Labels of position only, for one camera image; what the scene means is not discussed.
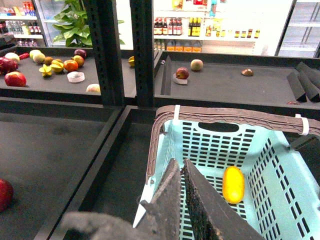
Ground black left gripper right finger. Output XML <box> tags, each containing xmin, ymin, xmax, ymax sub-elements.
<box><xmin>182</xmin><ymin>158</ymin><xmax>263</xmax><ymax>240</ymax></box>

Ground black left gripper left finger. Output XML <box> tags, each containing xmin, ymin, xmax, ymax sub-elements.
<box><xmin>61</xmin><ymin>158</ymin><xmax>181</xmax><ymax>240</ymax></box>

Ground yellow mango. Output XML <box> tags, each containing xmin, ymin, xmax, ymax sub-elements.
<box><xmin>222</xmin><ymin>166</ymin><xmax>245</xmax><ymax>204</ymax></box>

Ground mint green plastic basket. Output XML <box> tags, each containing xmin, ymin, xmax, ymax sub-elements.
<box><xmin>141</xmin><ymin>120</ymin><xmax>320</xmax><ymax>240</ymax></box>

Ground brown basket handle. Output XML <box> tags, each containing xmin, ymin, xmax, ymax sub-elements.
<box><xmin>145</xmin><ymin>105</ymin><xmax>320</xmax><ymax>182</ymax></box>

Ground white zip tie left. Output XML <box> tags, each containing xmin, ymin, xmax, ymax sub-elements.
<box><xmin>172</xmin><ymin>104</ymin><xmax>181</xmax><ymax>126</ymax></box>

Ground white zip tie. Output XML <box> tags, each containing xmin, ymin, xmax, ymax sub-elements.
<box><xmin>172</xmin><ymin>104</ymin><xmax>181</xmax><ymax>126</ymax></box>
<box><xmin>295</xmin><ymin>114</ymin><xmax>310</xmax><ymax>136</ymax></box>

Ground white zip tie right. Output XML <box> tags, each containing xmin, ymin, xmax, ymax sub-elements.
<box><xmin>295</xmin><ymin>114</ymin><xmax>310</xmax><ymax>136</ymax></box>

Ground red apple centre tray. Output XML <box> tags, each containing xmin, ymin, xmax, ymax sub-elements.
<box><xmin>175</xmin><ymin>67</ymin><xmax>190</xmax><ymax>80</ymax></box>

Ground brown chestnut fruit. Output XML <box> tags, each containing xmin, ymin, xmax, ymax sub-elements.
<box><xmin>241</xmin><ymin>68</ymin><xmax>254</xmax><ymax>77</ymax></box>

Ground green brown pear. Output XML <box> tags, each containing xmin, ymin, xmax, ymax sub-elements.
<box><xmin>190</xmin><ymin>59</ymin><xmax>204</xmax><ymax>72</ymax></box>

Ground red apple front left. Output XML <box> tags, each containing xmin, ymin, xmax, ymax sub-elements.
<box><xmin>0</xmin><ymin>178</ymin><xmax>14</xmax><ymax>212</ymax></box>

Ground orange fruit on shelf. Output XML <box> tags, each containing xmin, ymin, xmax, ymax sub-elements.
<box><xmin>63</xmin><ymin>59</ymin><xmax>79</xmax><ymax>72</ymax></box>

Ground yellow starfruit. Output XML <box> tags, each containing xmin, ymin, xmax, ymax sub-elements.
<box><xmin>39</xmin><ymin>64</ymin><xmax>52</xmax><ymax>78</ymax></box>

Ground sauce bottles on shelf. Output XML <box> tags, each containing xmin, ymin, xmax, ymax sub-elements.
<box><xmin>153</xmin><ymin>17</ymin><xmax>203</xmax><ymax>37</ymax></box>

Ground red apple left shelf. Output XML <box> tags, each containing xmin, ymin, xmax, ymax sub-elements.
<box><xmin>4</xmin><ymin>71</ymin><xmax>27</xmax><ymax>87</ymax></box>

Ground green potted plant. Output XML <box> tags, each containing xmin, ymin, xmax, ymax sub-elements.
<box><xmin>52</xmin><ymin>0</ymin><xmax>113</xmax><ymax>48</ymax></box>

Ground white foam ring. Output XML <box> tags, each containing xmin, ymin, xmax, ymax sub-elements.
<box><xmin>66</xmin><ymin>71</ymin><xmax>86</xmax><ymax>83</ymax></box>

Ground black shelf post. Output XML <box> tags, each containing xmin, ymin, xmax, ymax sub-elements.
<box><xmin>129</xmin><ymin>0</ymin><xmax>154</xmax><ymax>107</ymax></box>

